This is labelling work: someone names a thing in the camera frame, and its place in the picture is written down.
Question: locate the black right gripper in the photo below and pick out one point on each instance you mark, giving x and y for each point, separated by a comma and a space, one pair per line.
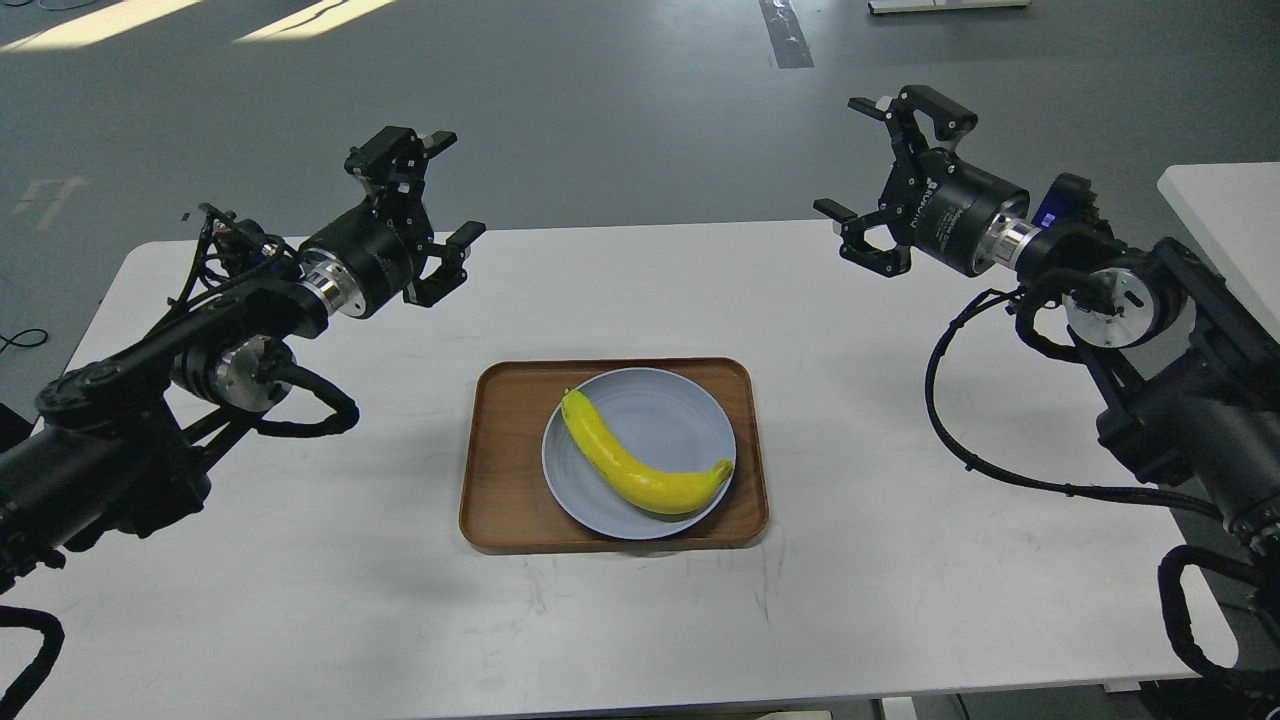
933, 201

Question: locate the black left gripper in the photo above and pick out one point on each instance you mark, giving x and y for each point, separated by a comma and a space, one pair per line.
378, 249

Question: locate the light blue plate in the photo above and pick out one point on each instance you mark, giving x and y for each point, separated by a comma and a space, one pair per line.
666, 420

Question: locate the yellow banana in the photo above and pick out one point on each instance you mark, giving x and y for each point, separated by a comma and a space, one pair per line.
650, 489

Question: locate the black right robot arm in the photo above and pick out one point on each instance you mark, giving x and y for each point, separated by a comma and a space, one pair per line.
1187, 374

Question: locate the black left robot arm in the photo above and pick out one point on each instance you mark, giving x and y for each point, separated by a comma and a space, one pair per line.
128, 442

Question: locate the white furniture base far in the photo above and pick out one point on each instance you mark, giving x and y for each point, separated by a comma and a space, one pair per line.
888, 7

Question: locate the brown wooden tray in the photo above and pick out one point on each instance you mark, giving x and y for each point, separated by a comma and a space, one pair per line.
505, 505

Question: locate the white side table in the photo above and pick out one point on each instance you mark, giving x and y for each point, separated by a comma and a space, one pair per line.
1232, 209

